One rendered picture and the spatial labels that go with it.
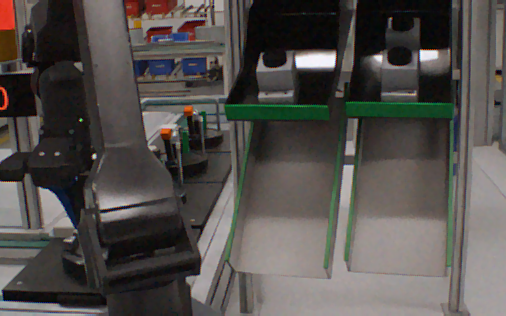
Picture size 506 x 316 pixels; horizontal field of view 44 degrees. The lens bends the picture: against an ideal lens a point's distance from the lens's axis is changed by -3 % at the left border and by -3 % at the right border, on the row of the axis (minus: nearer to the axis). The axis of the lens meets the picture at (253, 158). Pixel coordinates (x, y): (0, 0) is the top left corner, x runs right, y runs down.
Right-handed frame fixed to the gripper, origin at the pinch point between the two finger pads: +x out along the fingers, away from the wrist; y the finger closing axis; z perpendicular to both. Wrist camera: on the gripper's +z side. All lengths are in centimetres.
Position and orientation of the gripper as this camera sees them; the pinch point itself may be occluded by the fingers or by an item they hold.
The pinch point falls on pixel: (76, 204)
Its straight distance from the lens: 87.0
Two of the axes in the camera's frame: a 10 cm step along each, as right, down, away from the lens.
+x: 0.4, 9.6, 2.7
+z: -1.0, 2.7, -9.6
